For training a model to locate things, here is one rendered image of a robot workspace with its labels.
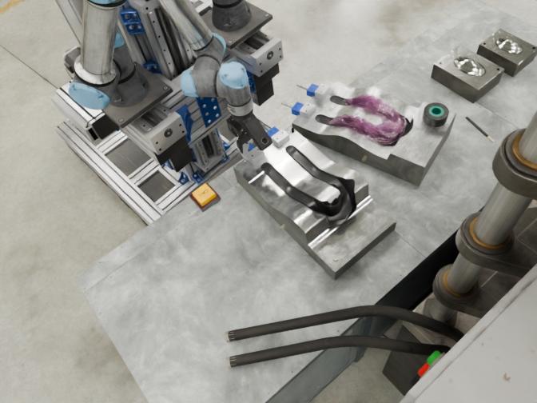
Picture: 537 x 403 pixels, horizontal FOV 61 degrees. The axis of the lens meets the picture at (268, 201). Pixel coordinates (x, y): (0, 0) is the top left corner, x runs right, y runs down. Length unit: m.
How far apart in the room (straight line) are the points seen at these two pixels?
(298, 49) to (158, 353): 2.43
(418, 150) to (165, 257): 0.89
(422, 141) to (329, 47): 1.86
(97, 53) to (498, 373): 1.16
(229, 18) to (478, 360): 1.46
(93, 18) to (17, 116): 2.38
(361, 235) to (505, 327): 0.78
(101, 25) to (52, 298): 1.69
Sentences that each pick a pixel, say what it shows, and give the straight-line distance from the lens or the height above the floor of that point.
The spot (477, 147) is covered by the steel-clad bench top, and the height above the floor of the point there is 0.80.
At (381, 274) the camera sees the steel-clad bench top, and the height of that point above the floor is 0.80.
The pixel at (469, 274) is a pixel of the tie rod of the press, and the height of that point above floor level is 1.15.
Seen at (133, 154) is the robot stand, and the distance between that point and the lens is 2.66.
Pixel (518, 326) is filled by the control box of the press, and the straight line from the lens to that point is 0.72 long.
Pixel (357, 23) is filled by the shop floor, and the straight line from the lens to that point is 3.54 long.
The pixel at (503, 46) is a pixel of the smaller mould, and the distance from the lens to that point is 2.09.
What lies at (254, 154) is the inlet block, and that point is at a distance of 1.54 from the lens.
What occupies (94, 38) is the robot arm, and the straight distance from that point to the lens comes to 1.32.
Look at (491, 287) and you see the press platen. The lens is 1.22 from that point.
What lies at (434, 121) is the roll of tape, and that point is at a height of 0.94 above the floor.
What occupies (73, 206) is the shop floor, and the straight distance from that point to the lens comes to 2.89.
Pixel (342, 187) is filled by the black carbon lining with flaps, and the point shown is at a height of 0.91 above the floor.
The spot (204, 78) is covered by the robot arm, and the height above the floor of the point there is 1.24.
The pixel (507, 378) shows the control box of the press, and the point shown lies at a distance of 0.69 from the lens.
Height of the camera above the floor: 2.11
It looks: 57 degrees down
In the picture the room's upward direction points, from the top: 12 degrees counter-clockwise
